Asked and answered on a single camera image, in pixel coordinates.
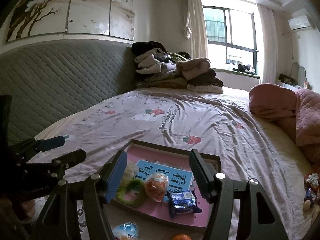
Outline white plush toy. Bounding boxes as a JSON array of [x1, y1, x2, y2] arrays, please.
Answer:
[[120, 161, 139, 187]]

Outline green knitted ring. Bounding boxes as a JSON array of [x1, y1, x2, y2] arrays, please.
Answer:
[[116, 178, 148, 208]]

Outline blue snack packet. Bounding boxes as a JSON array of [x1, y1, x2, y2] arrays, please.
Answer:
[[167, 190, 202, 218]]

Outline surprise egg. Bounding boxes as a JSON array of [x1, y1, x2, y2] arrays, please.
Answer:
[[112, 222, 139, 240], [144, 172, 169, 203]]

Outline orange mandarin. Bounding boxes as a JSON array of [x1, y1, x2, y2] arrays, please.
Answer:
[[171, 234, 192, 240]]

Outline person's hand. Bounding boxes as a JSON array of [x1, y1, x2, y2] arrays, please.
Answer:
[[14, 200, 36, 220]]

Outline shallow dark cardboard tray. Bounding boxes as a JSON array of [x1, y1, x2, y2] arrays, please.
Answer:
[[111, 140, 212, 232]]

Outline strawberry print bed sheet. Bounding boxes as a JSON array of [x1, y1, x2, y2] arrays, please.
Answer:
[[32, 88, 312, 239]]

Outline grey quilted headboard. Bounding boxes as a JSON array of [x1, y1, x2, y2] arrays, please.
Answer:
[[1, 39, 135, 144]]

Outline small toys on bed edge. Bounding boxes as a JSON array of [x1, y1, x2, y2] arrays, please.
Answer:
[[303, 173, 319, 211]]

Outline pile of folded clothes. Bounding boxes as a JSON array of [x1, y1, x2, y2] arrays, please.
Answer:
[[131, 41, 224, 94]]

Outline pink quilted blanket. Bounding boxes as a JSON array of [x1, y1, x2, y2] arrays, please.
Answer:
[[248, 83, 320, 173]]

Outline clothes on window sill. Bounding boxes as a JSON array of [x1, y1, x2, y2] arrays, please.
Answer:
[[233, 64, 256, 75]]

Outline beige curtain right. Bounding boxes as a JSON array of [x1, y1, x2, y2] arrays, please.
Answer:
[[257, 4, 278, 83]]

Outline beige curtain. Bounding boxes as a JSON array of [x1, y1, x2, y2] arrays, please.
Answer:
[[257, 4, 278, 83], [180, 0, 208, 58]]

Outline beige curtain left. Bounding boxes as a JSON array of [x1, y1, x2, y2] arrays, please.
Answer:
[[180, 0, 208, 58]]

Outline white air conditioner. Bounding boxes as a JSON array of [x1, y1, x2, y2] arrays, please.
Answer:
[[289, 15, 314, 31]]

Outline window with dark frame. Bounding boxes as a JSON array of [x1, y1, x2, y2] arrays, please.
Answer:
[[203, 5, 258, 76]]

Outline floral wall painting panels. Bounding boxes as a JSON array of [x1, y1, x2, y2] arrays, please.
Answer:
[[6, 0, 135, 42]]

